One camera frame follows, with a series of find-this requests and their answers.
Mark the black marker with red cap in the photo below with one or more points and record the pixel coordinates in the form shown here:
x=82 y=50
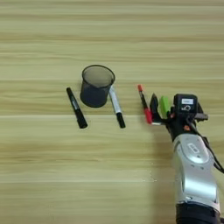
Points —
x=145 y=105

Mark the black mesh pen cup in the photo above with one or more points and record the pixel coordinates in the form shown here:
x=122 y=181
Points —
x=94 y=93

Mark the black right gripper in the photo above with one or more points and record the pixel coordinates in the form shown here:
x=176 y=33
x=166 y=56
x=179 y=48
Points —
x=179 y=127

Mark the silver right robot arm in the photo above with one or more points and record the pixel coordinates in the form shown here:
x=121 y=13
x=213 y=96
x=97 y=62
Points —
x=195 y=175

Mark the white marker with black cap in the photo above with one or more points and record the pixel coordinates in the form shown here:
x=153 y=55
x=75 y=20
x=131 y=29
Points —
x=116 y=106

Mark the black marker pen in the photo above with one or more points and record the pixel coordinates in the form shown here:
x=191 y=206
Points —
x=76 y=108

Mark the black box with white label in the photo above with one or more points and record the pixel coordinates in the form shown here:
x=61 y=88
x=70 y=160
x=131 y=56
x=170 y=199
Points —
x=185 y=105

